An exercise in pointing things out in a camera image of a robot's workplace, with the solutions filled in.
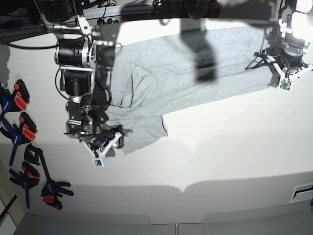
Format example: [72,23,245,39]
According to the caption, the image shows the blue red clamp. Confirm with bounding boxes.
[0,112,37,166]
[0,79,30,120]

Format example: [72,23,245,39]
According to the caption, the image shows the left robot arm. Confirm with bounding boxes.
[268,0,313,79]

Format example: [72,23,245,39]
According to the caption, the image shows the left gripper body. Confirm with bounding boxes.
[279,45,303,73]

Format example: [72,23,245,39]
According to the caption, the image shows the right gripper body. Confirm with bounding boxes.
[79,125,125,158]

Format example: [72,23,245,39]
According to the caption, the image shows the long black bar clamp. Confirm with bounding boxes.
[24,143,74,210]

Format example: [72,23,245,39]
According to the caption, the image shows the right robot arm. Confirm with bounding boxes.
[35,0,124,161]

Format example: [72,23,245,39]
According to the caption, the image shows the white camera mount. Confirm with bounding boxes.
[252,50,313,91]
[80,131,124,167]

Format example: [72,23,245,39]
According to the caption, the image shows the lower left blue clamp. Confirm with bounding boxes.
[9,161,41,209]

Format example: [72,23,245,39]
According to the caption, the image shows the grey T-shirt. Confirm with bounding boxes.
[107,25,279,154]

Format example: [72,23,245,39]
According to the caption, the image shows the upper blue red clamp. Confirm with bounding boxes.
[0,79,30,120]

